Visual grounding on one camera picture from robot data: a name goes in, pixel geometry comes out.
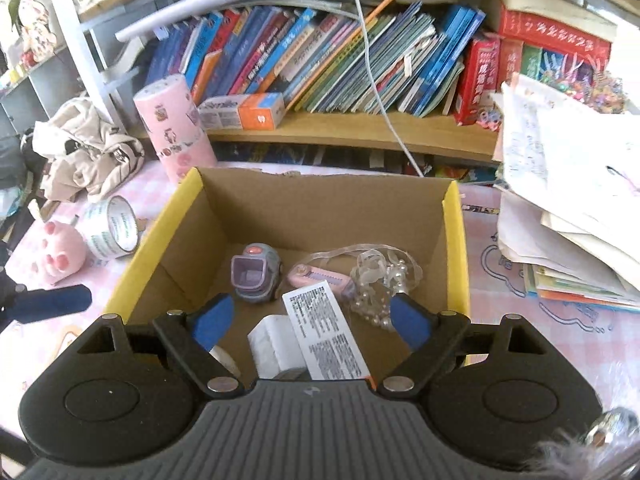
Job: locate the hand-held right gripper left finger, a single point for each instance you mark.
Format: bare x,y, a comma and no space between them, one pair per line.
214,321

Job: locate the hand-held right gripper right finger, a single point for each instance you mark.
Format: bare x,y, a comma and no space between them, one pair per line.
411,321

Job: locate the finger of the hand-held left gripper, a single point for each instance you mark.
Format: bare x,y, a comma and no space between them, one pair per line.
50,302

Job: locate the purple toy car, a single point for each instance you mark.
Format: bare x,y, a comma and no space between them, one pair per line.
255,275

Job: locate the white rectangular block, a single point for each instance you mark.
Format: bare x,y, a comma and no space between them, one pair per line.
272,345

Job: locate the white orange carton box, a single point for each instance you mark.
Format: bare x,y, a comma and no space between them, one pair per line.
325,335

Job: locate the pink utility knife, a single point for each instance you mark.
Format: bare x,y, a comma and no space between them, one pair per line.
320,280

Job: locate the yellow cardboard box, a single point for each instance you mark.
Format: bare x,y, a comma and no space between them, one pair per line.
310,210

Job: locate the pink checkered desktop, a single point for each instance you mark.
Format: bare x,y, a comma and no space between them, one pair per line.
520,360

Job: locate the pink plush toy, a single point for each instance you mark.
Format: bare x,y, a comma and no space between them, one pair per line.
62,252

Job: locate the clear printed tape roll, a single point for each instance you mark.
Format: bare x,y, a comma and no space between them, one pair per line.
97,235

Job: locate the dark bag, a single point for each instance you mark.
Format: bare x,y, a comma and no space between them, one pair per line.
12,170

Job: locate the beige cloth bag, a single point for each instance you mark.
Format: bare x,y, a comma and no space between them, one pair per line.
85,150

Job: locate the pink cylindrical tin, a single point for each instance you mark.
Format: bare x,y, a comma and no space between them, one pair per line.
175,125

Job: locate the white wooden bookshelf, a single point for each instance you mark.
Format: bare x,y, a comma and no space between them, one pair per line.
350,130

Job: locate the stack of papers and booklets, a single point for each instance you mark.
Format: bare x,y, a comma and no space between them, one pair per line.
565,185

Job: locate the side shelf unit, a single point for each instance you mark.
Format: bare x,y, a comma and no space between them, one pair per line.
40,90

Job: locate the orange white toothpaste box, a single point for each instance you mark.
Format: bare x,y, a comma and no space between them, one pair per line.
242,110

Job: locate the grey furry sleeve cuff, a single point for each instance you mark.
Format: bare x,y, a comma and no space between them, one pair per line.
585,450

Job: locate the red narrow book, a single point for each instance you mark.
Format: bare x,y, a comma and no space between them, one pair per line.
477,80

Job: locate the open grey book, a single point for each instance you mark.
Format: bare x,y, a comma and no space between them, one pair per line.
127,60

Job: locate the pink rabbit decoration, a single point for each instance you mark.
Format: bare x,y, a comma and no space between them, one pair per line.
32,25

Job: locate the colourful craft pile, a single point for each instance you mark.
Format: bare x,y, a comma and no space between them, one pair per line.
575,80

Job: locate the white lamp bar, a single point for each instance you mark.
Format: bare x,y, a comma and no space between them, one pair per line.
200,5

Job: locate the red thick dictionary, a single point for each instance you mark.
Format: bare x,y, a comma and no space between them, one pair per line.
555,35

